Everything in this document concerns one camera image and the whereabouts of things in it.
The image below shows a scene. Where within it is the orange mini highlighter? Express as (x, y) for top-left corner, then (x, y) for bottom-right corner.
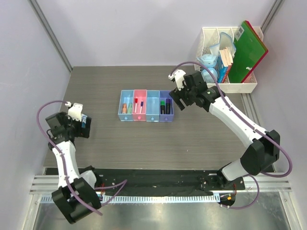
(122, 103), (127, 114)

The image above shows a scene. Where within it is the left corner aluminium post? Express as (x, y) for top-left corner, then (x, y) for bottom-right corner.
(28, 0), (73, 73)

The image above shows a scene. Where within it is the blue red card box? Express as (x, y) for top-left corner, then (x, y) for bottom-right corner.
(217, 55), (229, 83)

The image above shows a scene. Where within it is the green cap black highlighter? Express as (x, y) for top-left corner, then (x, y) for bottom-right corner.
(160, 100), (165, 115)

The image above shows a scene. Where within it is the light green mini highlighter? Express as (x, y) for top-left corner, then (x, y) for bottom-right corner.
(127, 103), (133, 114)

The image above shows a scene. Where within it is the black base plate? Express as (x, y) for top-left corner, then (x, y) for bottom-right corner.
(95, 169), (245, 197)

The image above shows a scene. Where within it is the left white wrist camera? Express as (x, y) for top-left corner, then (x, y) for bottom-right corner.
(65, 102), (83, 121)

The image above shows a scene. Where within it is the wooden sticks bundle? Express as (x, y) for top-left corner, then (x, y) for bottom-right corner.
(219, 47), (233, 67)

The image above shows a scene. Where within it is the light blue drawer box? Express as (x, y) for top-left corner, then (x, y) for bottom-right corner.
(118, 90), (134, 122)

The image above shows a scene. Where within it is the purple cap black highlighter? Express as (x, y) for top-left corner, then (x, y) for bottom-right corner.
(165, 98), (171, 115)

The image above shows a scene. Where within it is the blue white tape roll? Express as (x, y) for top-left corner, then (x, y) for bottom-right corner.
(81, 114), (87, 128)

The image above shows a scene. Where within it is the corner aluminium post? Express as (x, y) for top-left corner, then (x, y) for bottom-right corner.
(260, 0), (285, 34)
(28, 0), (73, 73)

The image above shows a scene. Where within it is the pink drawer box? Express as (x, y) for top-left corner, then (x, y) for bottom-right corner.
(132, 90), (147, 121)

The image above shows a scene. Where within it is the green plastic folder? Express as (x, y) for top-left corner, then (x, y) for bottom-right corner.
(228, 20), (268, 83)

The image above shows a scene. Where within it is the slotted cable duct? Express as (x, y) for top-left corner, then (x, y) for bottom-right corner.
(40, 195), (221, 204)

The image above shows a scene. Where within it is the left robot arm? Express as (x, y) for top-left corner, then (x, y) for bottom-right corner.
(46, 112), (102, 224)

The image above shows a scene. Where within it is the purple drawer box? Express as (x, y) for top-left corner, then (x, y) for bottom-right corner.
(159, 91), (174, 122)

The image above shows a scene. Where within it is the clear blue zip bag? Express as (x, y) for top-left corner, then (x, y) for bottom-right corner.
(209, 32), (236, 57)

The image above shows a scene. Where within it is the white plastic organizer basket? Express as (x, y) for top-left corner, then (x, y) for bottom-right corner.
(196, 27), (258, 93)

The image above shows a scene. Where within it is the lower blue tape dispenser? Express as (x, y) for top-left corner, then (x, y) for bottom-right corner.
(201, 68), (218, 83)

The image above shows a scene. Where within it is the right corner aluminium post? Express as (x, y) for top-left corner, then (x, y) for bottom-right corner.
(260, 0), (285, 34)

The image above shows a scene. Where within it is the red cap whiteboard marker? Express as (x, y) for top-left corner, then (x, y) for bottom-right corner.
(134, 97), (138, 113)

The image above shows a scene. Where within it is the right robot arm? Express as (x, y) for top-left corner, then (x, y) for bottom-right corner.
(168, 69), (280, 189)

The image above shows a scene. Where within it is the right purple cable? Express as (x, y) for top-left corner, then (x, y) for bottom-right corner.
(169, 61), (294, 210)

